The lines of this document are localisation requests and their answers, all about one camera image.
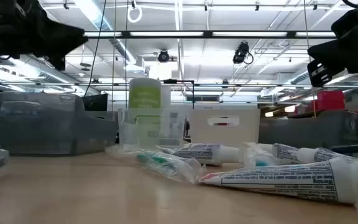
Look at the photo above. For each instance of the white plastic bin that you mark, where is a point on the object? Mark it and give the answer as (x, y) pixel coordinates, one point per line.
(222, 133)

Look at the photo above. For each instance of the black round ceiling camera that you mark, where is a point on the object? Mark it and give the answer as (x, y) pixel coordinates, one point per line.
(163, 56)

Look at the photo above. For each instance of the thin black bent rod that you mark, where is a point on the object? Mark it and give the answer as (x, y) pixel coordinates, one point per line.
(179, 81)

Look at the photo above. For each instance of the overhead LED light bar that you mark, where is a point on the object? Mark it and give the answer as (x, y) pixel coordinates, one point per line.
(166, 34)

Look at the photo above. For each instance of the clear plastic bin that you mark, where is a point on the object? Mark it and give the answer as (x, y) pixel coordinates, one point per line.
(154, 130)

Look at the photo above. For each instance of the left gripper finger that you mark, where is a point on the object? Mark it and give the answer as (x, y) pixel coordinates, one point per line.
(58, 63)
(57, 40)

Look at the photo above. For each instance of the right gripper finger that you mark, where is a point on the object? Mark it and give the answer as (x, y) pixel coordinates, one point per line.
(337, 53)
(317, 74)

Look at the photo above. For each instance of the grey translucent plastic bin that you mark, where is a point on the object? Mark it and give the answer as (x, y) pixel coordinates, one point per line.
(315, 130)
(42, 124)

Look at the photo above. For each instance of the red and black small item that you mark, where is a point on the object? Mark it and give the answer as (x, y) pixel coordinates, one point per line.
(221, 124)

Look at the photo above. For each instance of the disinfecting wipes canister green label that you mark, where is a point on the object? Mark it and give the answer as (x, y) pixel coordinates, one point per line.
(145, 93)

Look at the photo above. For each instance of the black computer monitor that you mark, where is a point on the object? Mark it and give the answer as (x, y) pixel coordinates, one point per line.
(95, 102)

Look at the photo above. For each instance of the white travel toothpaste tube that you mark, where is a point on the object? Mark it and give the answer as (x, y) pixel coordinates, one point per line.
(291, 180)
(283, 152)
(204, 153)
(325, 154)

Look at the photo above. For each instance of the dark blue flat item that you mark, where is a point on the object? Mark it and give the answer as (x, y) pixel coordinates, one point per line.
(348, 149)

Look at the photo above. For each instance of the red plastic crate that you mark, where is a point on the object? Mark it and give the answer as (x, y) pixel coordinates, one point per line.
(329, 105)
(330, 95)

